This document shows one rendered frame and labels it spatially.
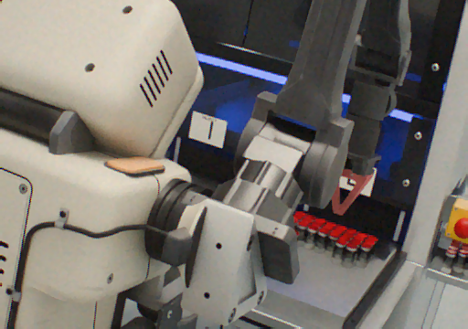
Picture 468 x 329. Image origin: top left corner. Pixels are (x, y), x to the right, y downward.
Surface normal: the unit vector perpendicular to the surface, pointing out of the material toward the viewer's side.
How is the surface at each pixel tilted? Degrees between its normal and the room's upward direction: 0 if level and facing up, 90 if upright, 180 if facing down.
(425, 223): 90
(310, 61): 86
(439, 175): 90
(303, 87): 86
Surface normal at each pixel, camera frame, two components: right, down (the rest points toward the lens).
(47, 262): -0.36, 0.06
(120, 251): 0.90, 0.29
